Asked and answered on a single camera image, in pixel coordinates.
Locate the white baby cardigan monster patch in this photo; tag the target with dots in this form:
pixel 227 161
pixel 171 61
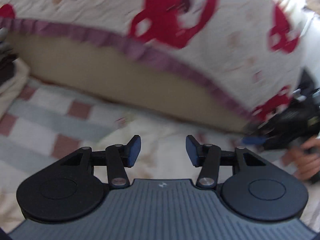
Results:
pixel 163 154

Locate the beige mattress side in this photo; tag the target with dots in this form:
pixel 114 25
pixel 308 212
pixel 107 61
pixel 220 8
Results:
pixel 110 75

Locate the person's right hand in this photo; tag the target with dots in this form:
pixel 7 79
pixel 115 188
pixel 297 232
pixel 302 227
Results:
pixel 307 164

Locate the dark folded clothes pile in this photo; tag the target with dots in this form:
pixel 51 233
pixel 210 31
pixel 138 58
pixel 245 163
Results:
pixel 7 57

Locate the checkered pink grey bedsheet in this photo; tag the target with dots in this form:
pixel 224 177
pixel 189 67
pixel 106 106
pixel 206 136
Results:
pixel 45 123

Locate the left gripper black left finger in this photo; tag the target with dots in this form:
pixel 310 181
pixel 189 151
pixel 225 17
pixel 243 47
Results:
pixel 77 184

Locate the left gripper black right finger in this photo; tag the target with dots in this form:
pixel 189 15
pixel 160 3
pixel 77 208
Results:
pixel 247 184

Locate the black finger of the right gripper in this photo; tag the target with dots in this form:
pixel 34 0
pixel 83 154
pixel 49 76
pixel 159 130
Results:
pixel 253 140

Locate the white red patterned quilt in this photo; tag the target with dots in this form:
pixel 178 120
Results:
pixel 247 53

